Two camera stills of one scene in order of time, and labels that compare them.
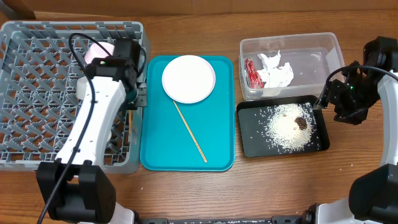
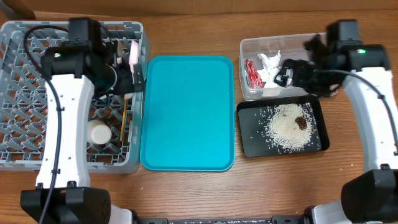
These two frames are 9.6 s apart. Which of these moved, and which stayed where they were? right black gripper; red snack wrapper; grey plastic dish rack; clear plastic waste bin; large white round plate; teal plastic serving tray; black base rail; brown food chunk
Moved: large white round plate; right black gripper
Stayed: red snack wrapper; grey plastic dish rack; black base rail; brown food chunk; clear plastic waste bin; teal plastic serving tray
